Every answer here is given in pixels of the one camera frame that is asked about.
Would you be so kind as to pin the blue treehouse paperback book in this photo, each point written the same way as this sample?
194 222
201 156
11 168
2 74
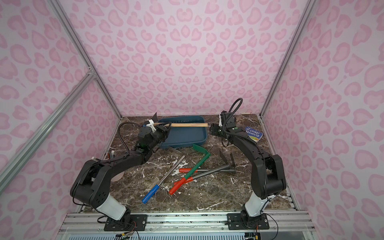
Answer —
255 135

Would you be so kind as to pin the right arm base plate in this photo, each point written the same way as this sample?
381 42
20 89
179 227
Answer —
241 221

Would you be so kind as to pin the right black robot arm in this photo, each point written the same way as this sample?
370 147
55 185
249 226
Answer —
268 176

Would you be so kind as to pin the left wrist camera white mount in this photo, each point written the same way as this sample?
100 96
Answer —
151 124

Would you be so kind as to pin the pink pen holder cup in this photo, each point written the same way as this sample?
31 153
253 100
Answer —
117 177

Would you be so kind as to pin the chrome tool with blue grip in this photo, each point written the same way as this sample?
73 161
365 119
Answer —
157 186

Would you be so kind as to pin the aluminium front rail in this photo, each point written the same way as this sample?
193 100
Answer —
278 225

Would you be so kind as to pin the green hoe with red grip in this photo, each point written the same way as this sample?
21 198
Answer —
189 174

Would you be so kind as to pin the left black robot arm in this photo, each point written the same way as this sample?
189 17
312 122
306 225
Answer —
92 186

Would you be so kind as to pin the black shovel with red grip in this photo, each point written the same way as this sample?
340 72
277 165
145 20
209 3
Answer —
228 168

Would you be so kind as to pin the wooden handled small hoe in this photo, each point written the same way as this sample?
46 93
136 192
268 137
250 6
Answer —
181 125

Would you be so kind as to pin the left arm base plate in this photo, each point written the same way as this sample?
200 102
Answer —
127 223

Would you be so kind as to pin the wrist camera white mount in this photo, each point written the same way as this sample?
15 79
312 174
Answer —
222 119
151 124

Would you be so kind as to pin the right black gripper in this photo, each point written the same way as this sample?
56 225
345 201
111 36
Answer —
216 129

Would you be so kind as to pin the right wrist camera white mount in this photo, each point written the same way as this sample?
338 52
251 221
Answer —
222 119

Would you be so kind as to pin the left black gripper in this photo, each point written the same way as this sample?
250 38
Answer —
162 128

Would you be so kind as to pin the teal plastic storage box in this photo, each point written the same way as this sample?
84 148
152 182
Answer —
181 137

